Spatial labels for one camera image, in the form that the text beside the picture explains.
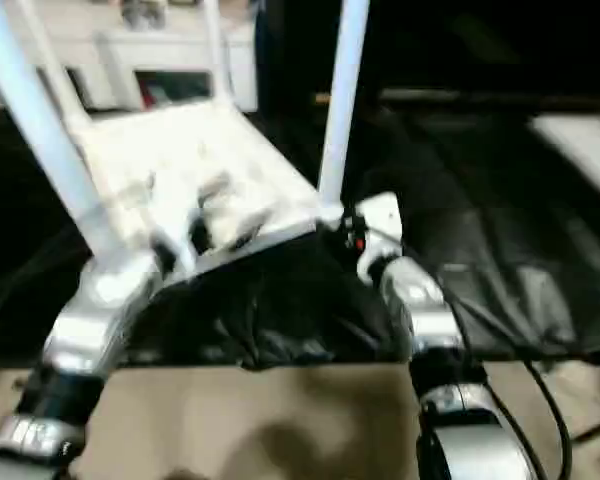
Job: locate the white plastic table top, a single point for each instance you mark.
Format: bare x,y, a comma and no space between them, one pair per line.
205,145

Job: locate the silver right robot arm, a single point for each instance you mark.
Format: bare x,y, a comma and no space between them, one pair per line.
420,300

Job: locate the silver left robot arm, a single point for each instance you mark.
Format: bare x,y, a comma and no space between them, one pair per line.
95,310

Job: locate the black bar with red light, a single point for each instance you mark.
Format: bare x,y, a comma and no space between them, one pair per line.
505,97

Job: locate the red bottle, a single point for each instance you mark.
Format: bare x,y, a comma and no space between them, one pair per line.
152,95

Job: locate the small tan label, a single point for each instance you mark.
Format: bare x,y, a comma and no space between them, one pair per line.
323,98

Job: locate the white cabinet with glass doors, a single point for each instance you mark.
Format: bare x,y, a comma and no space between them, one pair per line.
170,50

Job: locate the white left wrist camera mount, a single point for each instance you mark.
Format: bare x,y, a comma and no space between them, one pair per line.
180,245

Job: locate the flat white board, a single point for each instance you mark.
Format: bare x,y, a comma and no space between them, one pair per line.
580,150

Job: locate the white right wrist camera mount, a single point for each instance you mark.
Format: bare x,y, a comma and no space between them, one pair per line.
380,215

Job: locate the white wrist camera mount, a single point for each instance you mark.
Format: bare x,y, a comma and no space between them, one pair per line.
180,245
380,215

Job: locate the black mat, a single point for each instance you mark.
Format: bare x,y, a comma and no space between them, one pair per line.
480,250

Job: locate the black tripod leg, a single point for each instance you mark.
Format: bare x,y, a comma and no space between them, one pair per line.
597,429

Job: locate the dark object on cabinet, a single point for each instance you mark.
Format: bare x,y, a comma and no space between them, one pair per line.
144,11

